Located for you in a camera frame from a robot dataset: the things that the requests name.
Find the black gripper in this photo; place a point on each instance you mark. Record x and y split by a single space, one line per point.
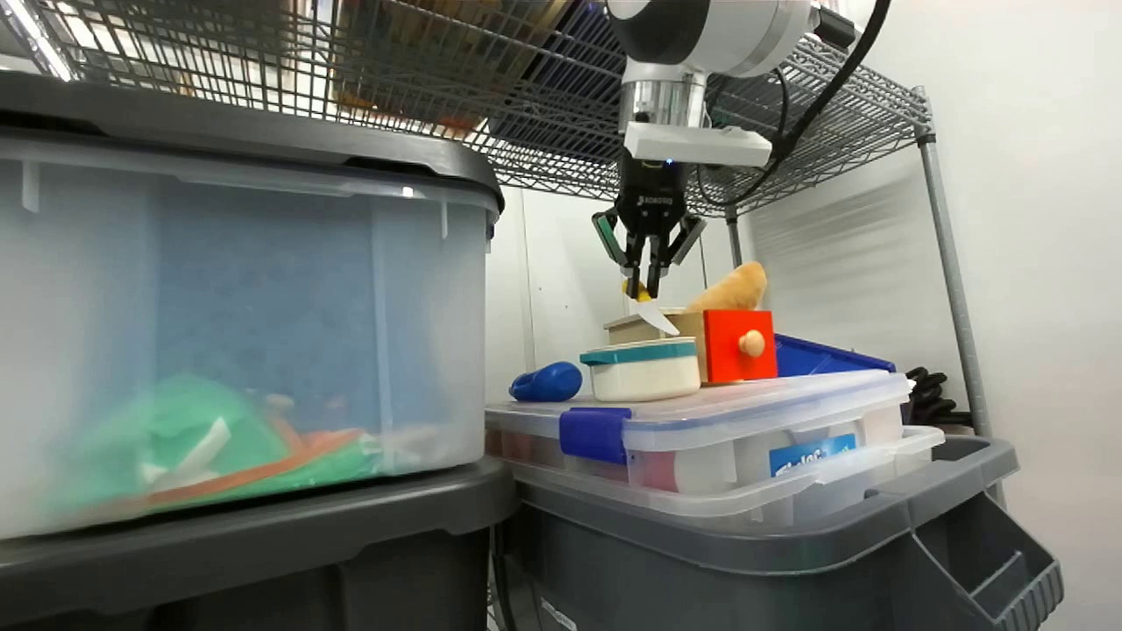
654 195

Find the cream dish with teal rim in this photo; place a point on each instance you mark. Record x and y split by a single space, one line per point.
641 373

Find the brown cardboard box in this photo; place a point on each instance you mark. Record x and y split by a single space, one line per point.
409 58

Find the tan toy bread loaf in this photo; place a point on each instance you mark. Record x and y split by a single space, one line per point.
735 287

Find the blue plastic toy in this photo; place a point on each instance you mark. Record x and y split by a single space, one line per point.
544 383

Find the clear compartment organiser blue latches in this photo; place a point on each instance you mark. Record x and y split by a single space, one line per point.
701 440

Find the blue plastic tray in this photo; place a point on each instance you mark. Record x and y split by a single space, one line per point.
828 356

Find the clear plastic lidded container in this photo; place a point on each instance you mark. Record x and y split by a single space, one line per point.
701 500

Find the grey plastic storage bin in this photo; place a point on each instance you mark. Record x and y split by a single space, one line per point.
701 583
234 562

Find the orange plastic item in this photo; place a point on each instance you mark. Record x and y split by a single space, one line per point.
318 450

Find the clear storage tote grey lid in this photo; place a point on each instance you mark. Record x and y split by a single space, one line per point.
234 293

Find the green plastic item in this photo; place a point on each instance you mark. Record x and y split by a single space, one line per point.
176 450

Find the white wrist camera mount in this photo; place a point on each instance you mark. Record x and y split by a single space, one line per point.
701 145

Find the grey metal shelf post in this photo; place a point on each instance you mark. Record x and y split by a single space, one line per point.
953 293

